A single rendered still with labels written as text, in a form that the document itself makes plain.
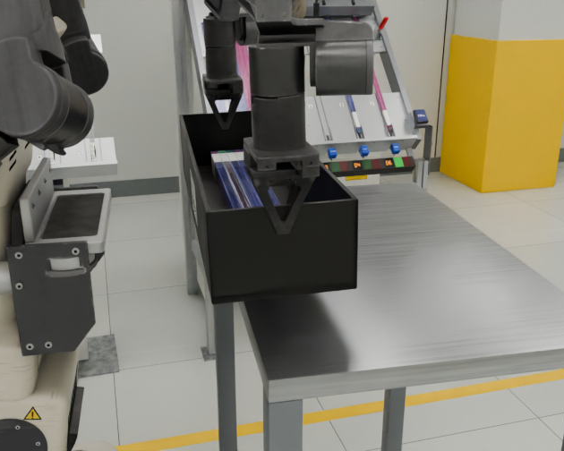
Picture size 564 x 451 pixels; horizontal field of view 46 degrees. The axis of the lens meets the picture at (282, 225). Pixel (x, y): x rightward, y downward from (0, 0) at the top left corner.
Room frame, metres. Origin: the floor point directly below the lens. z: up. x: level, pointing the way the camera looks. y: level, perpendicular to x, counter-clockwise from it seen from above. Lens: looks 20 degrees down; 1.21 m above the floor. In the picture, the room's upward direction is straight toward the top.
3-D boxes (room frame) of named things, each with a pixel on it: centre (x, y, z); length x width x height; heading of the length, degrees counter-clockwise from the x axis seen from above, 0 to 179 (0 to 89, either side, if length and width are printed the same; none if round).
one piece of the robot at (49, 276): (0.92, 0.34, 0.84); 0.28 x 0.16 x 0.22; 11
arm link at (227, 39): (1.25, 0.11, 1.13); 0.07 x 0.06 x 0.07; 117
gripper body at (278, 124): (0.70, 0.00, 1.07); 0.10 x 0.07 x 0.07; 11
